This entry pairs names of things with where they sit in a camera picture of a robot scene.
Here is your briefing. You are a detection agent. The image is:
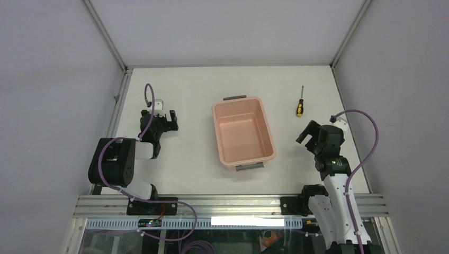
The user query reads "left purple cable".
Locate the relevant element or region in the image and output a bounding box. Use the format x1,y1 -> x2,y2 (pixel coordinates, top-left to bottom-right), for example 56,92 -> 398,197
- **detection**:
97,83 -> 198,242

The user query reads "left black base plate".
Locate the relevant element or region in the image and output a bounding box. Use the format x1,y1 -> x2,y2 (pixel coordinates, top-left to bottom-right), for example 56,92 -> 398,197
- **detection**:
126,197 -> 178,216

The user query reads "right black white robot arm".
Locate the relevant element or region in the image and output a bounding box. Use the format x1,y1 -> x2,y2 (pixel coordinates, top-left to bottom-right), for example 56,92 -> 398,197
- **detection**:
296,120 -> 381,253

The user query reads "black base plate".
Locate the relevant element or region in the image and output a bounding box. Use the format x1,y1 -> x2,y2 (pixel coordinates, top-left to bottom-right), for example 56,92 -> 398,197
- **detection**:
280,195 -> 312,216
126,197 -> 178,216

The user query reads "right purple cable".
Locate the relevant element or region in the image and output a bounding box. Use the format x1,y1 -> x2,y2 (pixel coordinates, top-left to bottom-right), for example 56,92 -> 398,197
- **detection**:
329,109 -> 380,254

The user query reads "pink plastic bin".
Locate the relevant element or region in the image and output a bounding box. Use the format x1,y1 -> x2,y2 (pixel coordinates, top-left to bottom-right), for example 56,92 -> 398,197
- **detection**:
211,95 -> 276,172

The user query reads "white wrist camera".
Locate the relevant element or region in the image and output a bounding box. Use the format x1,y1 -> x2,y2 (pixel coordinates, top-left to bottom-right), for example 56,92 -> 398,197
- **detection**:
147,99 -> 166,117
332,117 -> 349,132

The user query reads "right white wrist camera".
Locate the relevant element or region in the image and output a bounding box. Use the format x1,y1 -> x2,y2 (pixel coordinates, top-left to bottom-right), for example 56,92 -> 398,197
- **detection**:
332,117 -> 349,132

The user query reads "aluminium front rail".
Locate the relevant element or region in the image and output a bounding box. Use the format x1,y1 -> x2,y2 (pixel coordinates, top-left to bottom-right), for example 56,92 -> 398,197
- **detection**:
73,194 -> 389,219

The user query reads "purple cable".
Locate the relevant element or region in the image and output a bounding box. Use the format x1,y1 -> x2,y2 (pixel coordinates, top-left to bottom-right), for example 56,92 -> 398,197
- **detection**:
97,83 -> 198,242
329,109 -> 380,254

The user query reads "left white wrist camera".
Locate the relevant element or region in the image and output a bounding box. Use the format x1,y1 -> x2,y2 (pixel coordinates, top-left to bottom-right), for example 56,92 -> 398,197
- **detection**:
147,99 -> 166,117

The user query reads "black yellow handled screwdriver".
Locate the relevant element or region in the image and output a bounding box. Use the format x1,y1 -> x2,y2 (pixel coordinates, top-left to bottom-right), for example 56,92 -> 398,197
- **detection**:
297,86 -> 304,117

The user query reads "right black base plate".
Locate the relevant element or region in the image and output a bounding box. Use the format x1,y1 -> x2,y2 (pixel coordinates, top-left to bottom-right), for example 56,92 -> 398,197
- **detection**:
280,195 -> 312,216

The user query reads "white slotted cable duct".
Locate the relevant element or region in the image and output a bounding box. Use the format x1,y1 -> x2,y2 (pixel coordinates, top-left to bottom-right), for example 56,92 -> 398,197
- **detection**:
86,216 -> 314,231

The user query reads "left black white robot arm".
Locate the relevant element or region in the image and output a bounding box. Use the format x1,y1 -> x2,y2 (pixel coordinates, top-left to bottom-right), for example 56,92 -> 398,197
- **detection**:
88,110 -> 178,201

